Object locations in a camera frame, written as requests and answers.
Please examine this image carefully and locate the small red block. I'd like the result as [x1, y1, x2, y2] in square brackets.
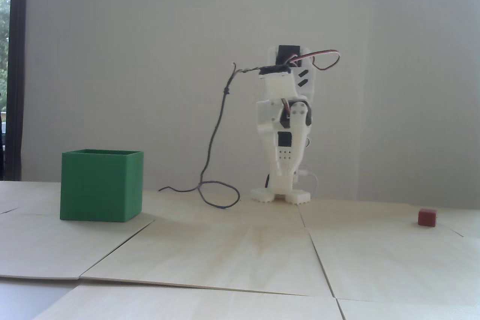
[418, 207, 438, 227]

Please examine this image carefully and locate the green plastic open box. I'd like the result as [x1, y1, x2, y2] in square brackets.
[60, 149, 145, 223]

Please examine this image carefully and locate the dark window frame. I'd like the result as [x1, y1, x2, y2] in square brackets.
[8, 0, 30, 182]

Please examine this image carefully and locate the thin dark camera cable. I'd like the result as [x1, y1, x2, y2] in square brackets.
[159, 62, 263, 209]

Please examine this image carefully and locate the white power cable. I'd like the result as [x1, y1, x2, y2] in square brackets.
[298, 171, 319, 197]

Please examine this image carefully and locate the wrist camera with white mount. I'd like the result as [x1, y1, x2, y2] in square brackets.
[258, 66, 297, 101]

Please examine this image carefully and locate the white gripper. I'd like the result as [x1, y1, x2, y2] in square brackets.
[257, 99, 313, 188]

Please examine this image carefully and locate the white backdrop board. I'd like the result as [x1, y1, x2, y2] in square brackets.
[22, 0, 480, 203]

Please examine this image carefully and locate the red white black servo wire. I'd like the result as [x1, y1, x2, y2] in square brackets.
[289, 49, 341, 71]

